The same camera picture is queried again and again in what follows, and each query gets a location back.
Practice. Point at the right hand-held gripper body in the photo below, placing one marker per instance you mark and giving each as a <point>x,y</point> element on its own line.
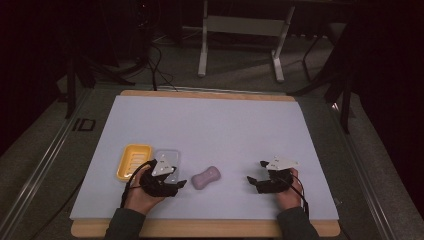
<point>275,181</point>

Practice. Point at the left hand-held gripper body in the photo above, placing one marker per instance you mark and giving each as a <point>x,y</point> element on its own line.
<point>156,186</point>

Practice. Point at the clear plastic lid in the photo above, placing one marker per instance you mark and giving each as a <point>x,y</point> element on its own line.
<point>173,158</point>

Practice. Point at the pink soap bar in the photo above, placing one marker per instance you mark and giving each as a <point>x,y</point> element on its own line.
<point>206,178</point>

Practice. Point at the yellow soap dish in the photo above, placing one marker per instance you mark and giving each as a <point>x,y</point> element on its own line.
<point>134,161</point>

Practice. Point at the person's left hand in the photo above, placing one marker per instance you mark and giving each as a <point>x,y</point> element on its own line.
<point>138,196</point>

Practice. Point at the person's right hand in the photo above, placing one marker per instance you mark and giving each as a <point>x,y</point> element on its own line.
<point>290,198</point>

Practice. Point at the white table mat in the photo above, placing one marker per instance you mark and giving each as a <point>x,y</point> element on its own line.
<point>216,133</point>

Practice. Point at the black stand with legs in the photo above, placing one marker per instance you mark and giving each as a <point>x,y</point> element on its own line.
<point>345,100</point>

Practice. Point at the black tripod stand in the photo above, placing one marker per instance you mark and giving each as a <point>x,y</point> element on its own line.
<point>70,86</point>

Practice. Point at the metal floor rail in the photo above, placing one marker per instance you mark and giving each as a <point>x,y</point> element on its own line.
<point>40,166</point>
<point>363,173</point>

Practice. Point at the white metal desk frame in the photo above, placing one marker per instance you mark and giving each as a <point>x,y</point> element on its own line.
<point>245,26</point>

